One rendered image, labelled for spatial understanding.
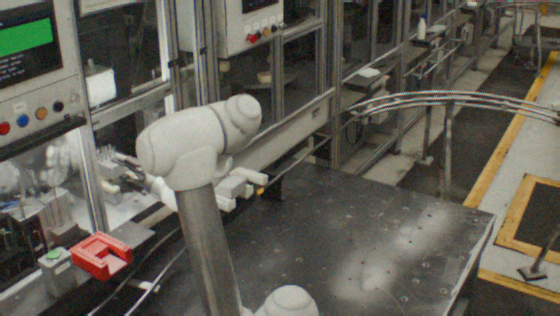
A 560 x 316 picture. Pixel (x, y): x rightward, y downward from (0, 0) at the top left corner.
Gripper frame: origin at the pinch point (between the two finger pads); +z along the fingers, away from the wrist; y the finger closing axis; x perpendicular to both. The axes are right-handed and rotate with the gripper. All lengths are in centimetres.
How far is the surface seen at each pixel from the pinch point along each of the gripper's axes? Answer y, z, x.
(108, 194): -8.8, 0.2, 6.4
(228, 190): -9.2, -32.8, -24.1
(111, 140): -7.4, 29.5, -20.9
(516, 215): -94, -122, -209
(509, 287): -93, -134, -136
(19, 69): 55, -13, 41
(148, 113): 10.3, 8.8, -24.7
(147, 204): -11.6, -12.7, -0.9
